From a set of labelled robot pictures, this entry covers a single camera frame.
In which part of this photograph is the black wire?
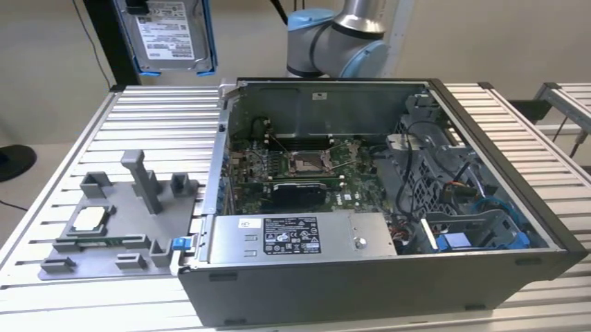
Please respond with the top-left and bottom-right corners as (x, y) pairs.
(395, 119), (445, 222)

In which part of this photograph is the green motherboard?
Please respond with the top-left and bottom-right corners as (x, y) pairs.
(226, 136), (394, 215)

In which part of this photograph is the black cables bundle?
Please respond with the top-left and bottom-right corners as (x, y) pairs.
(270, 0), (307, 15)

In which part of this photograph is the silver CPU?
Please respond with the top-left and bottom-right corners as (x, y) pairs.
(75, 208), (111, 232)

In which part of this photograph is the black upright post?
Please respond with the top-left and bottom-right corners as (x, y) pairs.
(83, 0), (143, 86)

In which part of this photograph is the blue wire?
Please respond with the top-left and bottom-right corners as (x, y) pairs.
(475, 195), (514, 222)

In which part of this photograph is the black open PC case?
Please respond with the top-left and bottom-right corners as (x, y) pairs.
(178, 77), (587, 328)

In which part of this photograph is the metal slat side table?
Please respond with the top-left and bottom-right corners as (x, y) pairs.
(534, 82), (591, 139)

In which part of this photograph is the green RAM stick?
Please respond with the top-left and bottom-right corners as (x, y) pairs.
(58, 236), (146, 248)

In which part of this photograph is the blue disk carrier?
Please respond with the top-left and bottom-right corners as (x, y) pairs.
(435, 232), (479, 250)

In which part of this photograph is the grey parts rack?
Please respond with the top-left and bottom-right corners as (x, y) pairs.
(38, 149), (204, 282)

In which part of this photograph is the CPU socket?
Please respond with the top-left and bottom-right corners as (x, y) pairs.
(287, 149), (335, 176)

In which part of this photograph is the RAM slot bank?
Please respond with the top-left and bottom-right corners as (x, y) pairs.
(270, 135), (337, 150)

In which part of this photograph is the metal disk bay cage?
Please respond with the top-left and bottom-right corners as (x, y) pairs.
(383, 113), (526, 250)

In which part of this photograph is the hard disk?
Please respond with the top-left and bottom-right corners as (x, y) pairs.
(114, 0), (220, 78)

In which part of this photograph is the black round stand base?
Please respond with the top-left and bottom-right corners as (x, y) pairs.
(0, 144), (38, 183)

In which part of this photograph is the silver power supply unit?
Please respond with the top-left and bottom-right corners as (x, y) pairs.
(206, 212), (399, 264)

